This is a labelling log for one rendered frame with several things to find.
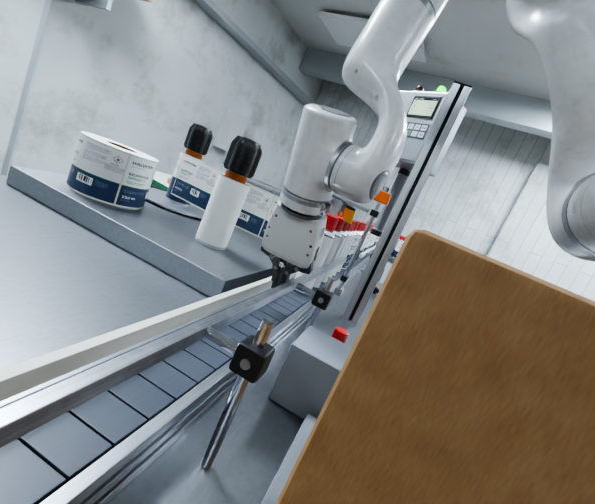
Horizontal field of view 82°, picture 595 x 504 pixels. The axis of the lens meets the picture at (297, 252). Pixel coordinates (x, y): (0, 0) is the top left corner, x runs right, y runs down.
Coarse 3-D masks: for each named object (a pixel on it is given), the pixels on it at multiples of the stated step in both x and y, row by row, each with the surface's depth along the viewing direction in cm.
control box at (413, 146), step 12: (408, 96) 94; (444, 96) 85; (408, 108) 93; (408, 120) 92; (420, 120) 89; (432, 120) 86; (456, 120) 90; (408, 144) 90; (420, 144) 88; (444, 144) 91; (408, 156) 90; (408, 168) 97
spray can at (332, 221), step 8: (328, 216) 82; (328, 224) 82; (336, 224) 83; (328, 232) 82; (328, 240) 82; (320, 248) 82; (328, 248) 83; (320, 256) 83; (320, 264) 84; (312, 280) 84
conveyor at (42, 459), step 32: (256, 320) 60; (192, 352) 43; (224, 352) 46; (128, 384) 33; (160, 384) 35; (192, 384) 37; (64, 416) 27; (96, 416) 29; (128, 416) 30; (0, 448) 23; (32, 448) 24; (64, 448) 25; (96, 448) 26; (0, 480) 21; (32, 480) 22; (64, 480) 23
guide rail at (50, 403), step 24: (336, 264) 99; (288, 288) 57; (240, 312) 40; (168, 336) 29; (192, 336) 31; (120, 360) 24; (144, 360) 25; (72, 384) 20; (96, 384) 21; (0, 408) 17; (24, 408) 17; (48, 408) 18; (72, 408) 20; (0, 432) 16; (24, 432) 17
